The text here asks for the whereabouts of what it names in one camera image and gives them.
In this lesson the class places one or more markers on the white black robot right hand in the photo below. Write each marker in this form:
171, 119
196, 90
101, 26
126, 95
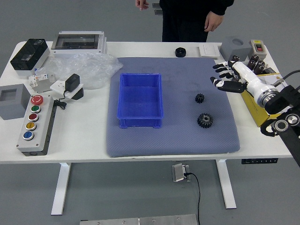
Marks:
243, 73

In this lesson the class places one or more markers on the person's right hand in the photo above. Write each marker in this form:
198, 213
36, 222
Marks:
141, 4

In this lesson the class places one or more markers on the person's left hand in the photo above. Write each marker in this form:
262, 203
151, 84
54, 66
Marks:
213, 21

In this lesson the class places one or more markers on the small black gear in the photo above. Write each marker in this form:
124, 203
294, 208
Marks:
200, 98

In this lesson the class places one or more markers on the big black gear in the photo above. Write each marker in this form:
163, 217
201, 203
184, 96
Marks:
203, 123

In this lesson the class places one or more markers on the blue plastic bin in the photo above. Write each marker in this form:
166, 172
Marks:
140, 116

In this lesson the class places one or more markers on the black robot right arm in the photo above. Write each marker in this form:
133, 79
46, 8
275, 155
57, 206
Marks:
281, 100

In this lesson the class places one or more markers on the person's left forearm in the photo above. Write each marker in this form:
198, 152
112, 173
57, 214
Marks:
221, 6

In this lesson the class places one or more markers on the yellow white cardboard box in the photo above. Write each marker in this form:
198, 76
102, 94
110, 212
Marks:
253, 108

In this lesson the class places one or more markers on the black round plastic nut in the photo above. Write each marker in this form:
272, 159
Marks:
180, 52

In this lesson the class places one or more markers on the silver floor socket box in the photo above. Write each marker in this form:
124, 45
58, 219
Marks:
178, 173

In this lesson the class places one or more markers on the white box with black lid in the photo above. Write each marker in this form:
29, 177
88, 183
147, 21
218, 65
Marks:
28, 57

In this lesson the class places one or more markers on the grey push button control box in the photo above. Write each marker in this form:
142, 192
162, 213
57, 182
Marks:
35, 140

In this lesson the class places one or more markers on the black cylindrical capacitor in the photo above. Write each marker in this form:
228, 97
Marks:
254, 58
235, 57
261, 64
251, 64
258, 70

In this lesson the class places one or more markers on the grey block with round hole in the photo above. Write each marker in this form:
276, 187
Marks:
234, 49

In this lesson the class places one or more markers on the small black flat packet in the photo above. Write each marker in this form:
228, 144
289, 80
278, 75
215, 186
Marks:
270, 71

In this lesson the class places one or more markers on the person's body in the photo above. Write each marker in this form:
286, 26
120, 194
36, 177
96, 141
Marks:
182, 21

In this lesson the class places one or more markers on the clear plastic bag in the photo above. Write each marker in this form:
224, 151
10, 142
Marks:
93, 68

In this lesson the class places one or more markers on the black table height control panel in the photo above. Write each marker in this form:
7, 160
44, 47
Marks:
259, 161

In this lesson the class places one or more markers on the blue-grey padded mat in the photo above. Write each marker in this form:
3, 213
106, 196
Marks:
178, 140

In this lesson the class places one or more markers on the black power adapter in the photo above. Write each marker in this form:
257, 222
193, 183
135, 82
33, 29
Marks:
72, 82

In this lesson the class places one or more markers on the black socket base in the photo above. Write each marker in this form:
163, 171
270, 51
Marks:
79, 95

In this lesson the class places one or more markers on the white table leg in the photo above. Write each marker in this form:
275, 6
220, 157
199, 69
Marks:
61, 187
226, 185

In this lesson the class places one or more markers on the white socket plate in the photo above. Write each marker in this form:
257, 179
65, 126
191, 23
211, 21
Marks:
57, 86

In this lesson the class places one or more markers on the white circuit breaker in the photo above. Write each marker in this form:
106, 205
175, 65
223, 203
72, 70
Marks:
38, 77

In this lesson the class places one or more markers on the grey block with square hole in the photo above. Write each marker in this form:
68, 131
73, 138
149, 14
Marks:
14, 107

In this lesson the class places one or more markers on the grey metal plate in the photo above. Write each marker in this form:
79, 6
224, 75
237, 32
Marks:
140, 220

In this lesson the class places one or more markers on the grey metal floor bracket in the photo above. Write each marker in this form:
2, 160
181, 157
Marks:
157, 9

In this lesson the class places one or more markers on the beige switch box red button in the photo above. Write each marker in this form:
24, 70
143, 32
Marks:
258, 48

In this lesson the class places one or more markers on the white wall switch plate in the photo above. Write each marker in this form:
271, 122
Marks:
209, 50

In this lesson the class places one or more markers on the grey enclosure with clear window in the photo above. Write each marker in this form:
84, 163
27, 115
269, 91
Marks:
78, 44

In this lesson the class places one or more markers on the grey metal mounting rail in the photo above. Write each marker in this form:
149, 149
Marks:
42, 87

